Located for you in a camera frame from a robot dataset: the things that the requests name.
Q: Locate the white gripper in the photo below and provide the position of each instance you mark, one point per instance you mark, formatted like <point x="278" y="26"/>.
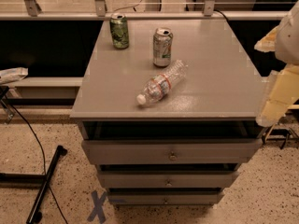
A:
<point x="288" y="41"/>

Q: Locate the clear plastic water bottle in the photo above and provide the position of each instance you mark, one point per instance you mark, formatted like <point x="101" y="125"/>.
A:
<point x="160" y="85"/>

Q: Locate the top grey drawer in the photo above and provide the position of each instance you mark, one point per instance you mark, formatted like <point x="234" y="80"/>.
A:
<point x="170" y="151"/>

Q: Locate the grey drawer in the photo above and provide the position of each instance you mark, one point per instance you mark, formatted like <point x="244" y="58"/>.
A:
<point x="151" y="180"/>
<point x="170" y="151"/>
<point x="185" y="198"/>

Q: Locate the grey drawer cabinet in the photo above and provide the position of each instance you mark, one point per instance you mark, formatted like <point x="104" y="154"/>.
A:
<point x="170" y="119"/>

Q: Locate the white green soda can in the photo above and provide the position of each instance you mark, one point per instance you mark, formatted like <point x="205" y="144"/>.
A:
<point x="162" y="42"/>

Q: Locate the middle grey drawer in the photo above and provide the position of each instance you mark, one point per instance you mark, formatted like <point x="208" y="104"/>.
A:
<point x="151" y="180"/>

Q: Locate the bottom grey drawer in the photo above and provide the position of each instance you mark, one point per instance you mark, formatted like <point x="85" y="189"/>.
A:
<point x="185" y="198"/>

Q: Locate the blue tape cross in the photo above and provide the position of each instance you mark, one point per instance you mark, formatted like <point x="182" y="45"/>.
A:
<point x="98" y="211"/>

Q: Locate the white plastic bag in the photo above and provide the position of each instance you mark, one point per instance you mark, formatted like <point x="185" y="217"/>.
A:
<point x="13" y="74"/>

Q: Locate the black metal stand base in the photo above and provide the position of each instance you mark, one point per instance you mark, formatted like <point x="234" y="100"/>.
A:
<point x="40" y="182"/>

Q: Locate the metal railing frame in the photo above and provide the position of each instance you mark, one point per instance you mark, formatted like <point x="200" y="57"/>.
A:
<point x="137" y="9"/>

